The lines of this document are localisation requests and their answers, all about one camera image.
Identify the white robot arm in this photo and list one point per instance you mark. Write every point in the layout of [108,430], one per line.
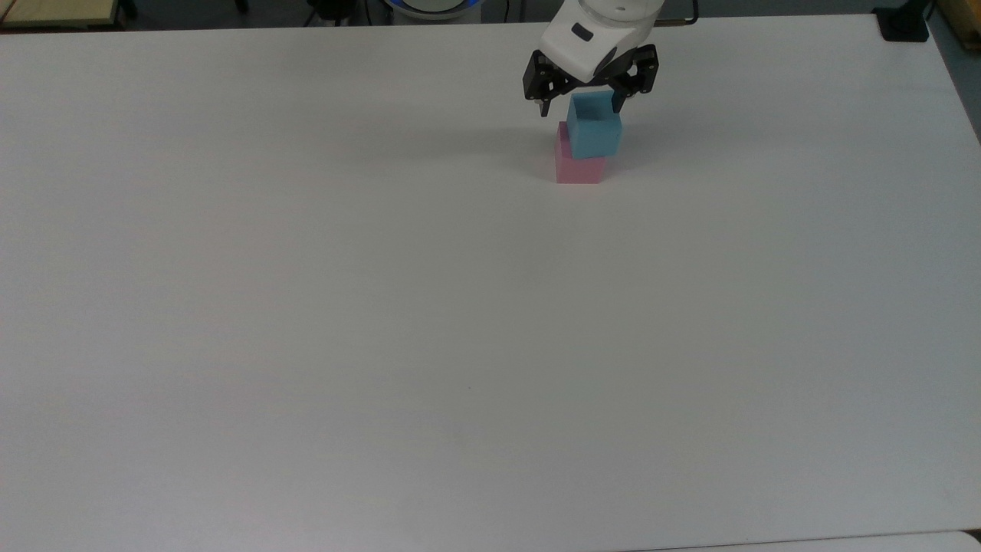
[605,38]

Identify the black stand base clamp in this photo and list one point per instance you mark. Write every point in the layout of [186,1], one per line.
[903,21]

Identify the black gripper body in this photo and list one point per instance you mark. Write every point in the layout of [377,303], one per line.
[556,77]

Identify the blue cube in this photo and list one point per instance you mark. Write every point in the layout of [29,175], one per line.
[596,134]

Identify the wooden desk corner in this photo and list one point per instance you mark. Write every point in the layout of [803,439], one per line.
[962,23]

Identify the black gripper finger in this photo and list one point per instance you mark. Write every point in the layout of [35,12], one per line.
[536,90]
[640,77]

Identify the wooden board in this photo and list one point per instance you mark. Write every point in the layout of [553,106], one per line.
[57,11]

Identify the pink cube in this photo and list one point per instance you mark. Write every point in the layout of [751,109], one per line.
[580,171]

